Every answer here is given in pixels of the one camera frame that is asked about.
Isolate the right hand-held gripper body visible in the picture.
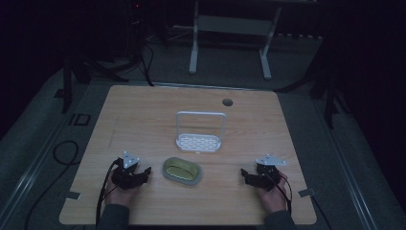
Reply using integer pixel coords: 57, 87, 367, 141
245, 154, 287, 193

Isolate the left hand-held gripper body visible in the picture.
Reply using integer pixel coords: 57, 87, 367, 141
110, 150, 148, 191

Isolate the green soap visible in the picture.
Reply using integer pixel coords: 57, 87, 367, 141
162, 156, 203, 187

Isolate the white soap rack with handle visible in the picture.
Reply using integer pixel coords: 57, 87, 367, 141
174, 110, 227, 154

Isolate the person's left hand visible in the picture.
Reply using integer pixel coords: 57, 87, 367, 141
104, 172, 142, 209

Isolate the person's right hand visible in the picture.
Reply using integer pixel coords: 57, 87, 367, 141
257, 171, 290, 214

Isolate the wooden table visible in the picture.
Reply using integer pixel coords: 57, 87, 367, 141
58, 84, 318, 226

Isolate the black tripod stand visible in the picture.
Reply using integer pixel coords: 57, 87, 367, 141
60, 0, 156, 115
276, 37, 352, 130

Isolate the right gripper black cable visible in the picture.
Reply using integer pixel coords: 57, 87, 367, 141
264, 171, 294, 216

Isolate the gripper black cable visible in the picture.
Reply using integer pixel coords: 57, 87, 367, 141
95, 158, 124, 228
264, 171, 294, 216

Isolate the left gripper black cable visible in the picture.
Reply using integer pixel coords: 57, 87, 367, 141
95, 158, 124, 228

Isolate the black floor cable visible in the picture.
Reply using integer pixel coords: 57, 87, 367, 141
23, 139, 80, 230

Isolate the white metal stand frame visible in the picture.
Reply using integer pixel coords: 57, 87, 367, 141
189, 0, 282, 81

